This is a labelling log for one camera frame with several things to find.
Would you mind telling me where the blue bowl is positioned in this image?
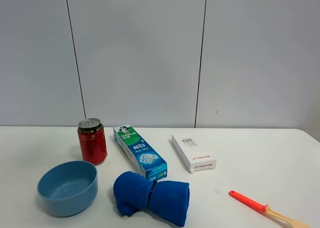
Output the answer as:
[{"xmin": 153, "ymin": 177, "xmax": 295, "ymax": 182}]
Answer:
[{"xmin": 37, "ymin": 160, "xmax": 98, "ymax": 217}]

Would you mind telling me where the green blue toothpaste box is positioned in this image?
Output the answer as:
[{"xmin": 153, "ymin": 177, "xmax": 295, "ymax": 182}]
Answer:
[{"xmin": 113, "ymin": 124, "xmax": 168, "ymax": 182}]

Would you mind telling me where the white cardboard box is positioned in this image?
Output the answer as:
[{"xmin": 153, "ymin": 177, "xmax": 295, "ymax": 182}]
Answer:
[{"xmin": 171, "ymin": 133, "xmax": 217, "ymax": 174}]

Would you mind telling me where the red soda can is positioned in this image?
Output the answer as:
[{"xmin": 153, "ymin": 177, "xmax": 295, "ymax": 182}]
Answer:
[{"xmin": 77, "ymin": 118, "xmax": 108, "ymax": 165}]

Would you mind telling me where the black band on towel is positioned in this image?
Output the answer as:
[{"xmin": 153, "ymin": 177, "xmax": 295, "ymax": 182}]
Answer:
[{"xmin": 147, "ymin": 180, "xmax": 157, "ymax": 208}]

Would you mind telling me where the blue rolled towel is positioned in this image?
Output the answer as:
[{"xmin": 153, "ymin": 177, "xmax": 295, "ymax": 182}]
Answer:
[{"xmin": 113, "ymin": 171, "xmax": 190, "ymax": 227}]

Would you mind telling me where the red handled wooden spatula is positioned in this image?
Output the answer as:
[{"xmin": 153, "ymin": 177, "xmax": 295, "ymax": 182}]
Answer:
[{"xmin": 228, "ymin": 190, "xmax": 311, "ymax": 228}]

